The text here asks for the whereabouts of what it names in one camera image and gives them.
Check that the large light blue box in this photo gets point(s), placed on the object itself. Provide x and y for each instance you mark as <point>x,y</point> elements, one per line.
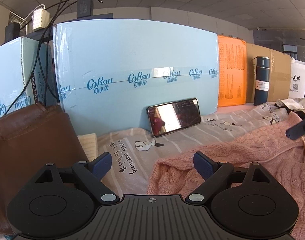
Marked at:
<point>110,71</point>

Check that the black power adapter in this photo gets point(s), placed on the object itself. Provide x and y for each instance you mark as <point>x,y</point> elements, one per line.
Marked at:
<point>84,8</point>

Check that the brown leather bag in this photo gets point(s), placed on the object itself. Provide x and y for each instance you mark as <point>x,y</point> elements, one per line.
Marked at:
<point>29,138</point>

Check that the black smartphone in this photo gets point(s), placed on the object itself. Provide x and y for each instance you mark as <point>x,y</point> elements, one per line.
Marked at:
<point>166,118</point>

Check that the white tote bag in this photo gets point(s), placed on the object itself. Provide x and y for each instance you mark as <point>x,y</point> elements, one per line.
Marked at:
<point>297,82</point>

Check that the dark teal thermos bottle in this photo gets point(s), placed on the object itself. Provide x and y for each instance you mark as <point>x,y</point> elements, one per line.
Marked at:
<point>262,77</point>

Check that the brown cardboard box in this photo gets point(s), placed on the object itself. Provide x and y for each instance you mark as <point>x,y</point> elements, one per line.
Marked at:
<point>279,73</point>

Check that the cream knitted cloth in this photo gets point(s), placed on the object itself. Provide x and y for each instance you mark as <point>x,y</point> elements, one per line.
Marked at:
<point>89,145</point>

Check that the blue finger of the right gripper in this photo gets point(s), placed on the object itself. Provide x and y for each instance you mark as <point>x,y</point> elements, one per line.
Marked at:
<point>296,131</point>

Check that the white t-shirt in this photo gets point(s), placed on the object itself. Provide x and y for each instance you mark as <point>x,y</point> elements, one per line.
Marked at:
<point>297,104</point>

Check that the pink knitted sweater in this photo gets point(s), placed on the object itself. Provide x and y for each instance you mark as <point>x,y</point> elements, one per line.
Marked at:
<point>282,157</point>

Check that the cartoon print bed sheet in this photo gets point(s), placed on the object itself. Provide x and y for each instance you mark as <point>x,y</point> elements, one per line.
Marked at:
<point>135,150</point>

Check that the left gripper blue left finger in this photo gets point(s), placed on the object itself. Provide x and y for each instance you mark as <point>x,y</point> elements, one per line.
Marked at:
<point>89,175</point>

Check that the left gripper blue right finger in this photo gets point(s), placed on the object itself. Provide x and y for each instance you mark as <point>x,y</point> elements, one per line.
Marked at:
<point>215,175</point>

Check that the cream power strip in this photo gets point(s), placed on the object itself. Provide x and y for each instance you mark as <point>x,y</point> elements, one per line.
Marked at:
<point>41,19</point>

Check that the orange cardboard box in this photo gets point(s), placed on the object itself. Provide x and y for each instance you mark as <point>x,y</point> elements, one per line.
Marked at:
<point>232,71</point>

